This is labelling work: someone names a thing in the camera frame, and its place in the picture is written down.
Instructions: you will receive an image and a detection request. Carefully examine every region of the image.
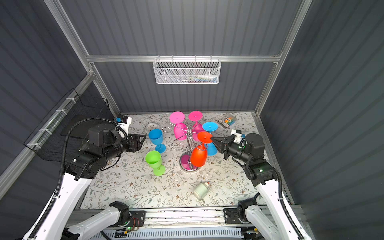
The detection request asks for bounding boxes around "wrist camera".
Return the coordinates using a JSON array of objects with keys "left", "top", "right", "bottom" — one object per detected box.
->
[
  {"left": 231, "top": 129, "right": 245, "bottom": 144},
  {"left": 115, "top": 115, "right": 132, "bottom": 134}
]

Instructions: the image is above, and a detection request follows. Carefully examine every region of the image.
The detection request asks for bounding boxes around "pink wine glass right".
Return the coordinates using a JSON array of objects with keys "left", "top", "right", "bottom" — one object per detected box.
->
[{"left": 189, "top": 111, "right": 204, "bottom": 142}]

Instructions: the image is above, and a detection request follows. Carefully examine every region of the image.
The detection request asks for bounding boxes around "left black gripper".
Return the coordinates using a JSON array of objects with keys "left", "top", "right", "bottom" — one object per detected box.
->
[{"left": 103, "top": 132, "right": 145, "bottom": 164}]

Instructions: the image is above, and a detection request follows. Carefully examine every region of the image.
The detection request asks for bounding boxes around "pink wine glass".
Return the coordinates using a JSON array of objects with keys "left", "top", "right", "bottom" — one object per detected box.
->
[
  {"left": 189, "top": 111, "right": 204, "bottom": 142},
  {"left": 170, "top": 112, "right": 187, "bottom": 141}
]

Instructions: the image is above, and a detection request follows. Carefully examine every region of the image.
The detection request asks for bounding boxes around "pink wine glass left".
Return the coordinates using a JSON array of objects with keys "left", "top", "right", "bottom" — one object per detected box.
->
[{"left": 170, "top": 112, "right": 187, "bottom": 141}]

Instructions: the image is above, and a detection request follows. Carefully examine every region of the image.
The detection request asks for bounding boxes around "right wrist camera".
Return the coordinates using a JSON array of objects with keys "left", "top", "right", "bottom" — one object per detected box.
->
[{"left": 231, "top": 129, "right": 245, "bottom": 144}]

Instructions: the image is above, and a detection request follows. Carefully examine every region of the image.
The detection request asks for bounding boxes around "white round lid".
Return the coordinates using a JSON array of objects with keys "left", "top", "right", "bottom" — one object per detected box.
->
[{"left": 145, "top": 123, "right": 161, "bottom": 134}]

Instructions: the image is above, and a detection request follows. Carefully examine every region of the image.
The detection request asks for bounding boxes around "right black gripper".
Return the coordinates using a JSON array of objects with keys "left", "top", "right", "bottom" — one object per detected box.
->
[{"left": 211, "top": 134, "right": 251, "bottom": 165}]

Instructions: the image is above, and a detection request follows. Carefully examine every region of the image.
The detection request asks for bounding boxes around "black wire wall basket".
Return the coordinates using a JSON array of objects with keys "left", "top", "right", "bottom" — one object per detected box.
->
[{"left": 24, "top": 89, "right": 114, "bottom": 162}]

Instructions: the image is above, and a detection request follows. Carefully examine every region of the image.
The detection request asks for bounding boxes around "chrome wine glass rack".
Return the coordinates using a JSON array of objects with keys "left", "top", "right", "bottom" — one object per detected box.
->
[{"left": 162, "top": 122, "right": 200, "bottom": 173}]

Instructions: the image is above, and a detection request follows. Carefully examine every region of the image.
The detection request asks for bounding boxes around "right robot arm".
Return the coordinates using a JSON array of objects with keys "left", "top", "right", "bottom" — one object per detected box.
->
[{"left": 211, "top": 133, "right": 311, "bottom": 240}]

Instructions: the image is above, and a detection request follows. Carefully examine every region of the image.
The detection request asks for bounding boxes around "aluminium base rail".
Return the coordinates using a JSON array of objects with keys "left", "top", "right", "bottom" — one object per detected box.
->
[{"left": 66, "top": 205, "right": 308, "bottom": 229}]

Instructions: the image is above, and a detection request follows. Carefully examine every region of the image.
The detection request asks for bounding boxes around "pack of coloured markers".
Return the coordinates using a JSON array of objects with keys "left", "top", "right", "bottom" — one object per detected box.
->
[{"left": 218, "top": 115, "right": 237, "bottom": 129}]

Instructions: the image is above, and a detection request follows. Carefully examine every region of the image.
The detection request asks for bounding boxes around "floral table mat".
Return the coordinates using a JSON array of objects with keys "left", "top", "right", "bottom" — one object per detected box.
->
[{"left": 79, "top": 112, "right": 271, "bottom": 210}]

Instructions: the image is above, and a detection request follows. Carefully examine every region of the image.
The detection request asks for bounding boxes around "white mesh wall basket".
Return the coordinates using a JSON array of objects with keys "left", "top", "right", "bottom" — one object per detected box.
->
[{"left": 153, "top": 59, "right": 222, "bottom": 85}]

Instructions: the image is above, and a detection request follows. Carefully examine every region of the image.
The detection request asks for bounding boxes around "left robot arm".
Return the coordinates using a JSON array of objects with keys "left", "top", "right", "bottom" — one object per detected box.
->
[{"left": 23, "top": 119, "right": 146, "bottom": 240}]

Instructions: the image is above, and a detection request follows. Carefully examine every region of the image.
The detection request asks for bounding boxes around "green wine glass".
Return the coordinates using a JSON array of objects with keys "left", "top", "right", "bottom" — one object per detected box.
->
[{"left": 145, "top": 151, "right": 165, "bottom": 176}]

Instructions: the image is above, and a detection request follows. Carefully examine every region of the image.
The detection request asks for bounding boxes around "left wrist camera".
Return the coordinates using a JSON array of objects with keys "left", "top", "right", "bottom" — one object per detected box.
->
[{"left": 115, "top": 115, "right": 132, "bottom": 134}]

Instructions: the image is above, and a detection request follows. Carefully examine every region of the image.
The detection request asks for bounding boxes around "blue wine glass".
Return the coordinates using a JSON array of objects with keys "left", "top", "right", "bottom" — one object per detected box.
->
[
  {"left": 148, "top": 129, "right": 166, "bottom": 154},
  {"left": 202, "top": 121, "right": 219, "bottom": 157}
]

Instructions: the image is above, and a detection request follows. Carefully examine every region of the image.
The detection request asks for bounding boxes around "red wine glass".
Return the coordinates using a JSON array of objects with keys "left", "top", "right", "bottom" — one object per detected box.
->
[{"left": 190, "top": 132, "right": 212, "bottom": 168}]

